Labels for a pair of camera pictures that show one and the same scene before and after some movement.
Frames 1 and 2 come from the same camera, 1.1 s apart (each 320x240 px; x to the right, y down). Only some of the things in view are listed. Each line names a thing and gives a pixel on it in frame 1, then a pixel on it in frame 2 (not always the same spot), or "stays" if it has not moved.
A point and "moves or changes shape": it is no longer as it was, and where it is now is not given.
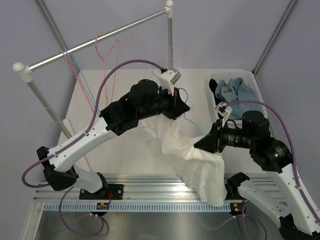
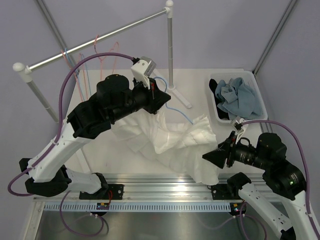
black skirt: [213, 84] stays
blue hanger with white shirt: [184, 115] moves or changes shape
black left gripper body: [167, 104] -> [143, 97]
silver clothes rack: [26, 71] stays
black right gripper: [214, 141] -> [226, 148]
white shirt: [204, 171] moves or changes shape
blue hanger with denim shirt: [76, 67] -> [66, 50]
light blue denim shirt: [236, 90] stays
